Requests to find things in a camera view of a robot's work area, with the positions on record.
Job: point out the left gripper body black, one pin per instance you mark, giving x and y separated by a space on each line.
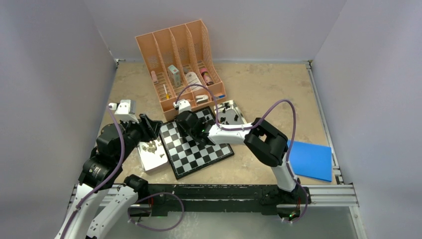
135 132

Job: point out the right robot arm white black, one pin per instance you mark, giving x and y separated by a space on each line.
269 145

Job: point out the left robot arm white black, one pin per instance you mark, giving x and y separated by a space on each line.
114 144

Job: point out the pile of white chess pieces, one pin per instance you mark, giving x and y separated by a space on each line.
154 148

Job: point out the black white chess board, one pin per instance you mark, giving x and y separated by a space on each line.
185 155

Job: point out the silver metal tin tray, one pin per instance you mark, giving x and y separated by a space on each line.
150 163

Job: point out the yellow white pen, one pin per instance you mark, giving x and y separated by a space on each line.
166 91

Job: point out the white stapler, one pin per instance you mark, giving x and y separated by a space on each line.
201 99

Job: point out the white green carton box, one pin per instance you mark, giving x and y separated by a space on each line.
174 74

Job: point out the white paper pack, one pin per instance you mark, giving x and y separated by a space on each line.
193 79

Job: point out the peach plastic desk organizer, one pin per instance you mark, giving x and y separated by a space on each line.
186 46

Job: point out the pink bottle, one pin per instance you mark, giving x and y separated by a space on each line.
206 76

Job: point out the blue foam pad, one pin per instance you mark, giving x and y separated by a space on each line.
312 160

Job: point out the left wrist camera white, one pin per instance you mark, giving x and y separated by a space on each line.
124 110

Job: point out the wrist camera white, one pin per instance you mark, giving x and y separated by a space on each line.
182 106
124 110

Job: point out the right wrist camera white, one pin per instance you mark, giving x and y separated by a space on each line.
182 106

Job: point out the black metal base rail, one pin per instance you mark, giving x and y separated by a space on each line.
209 198

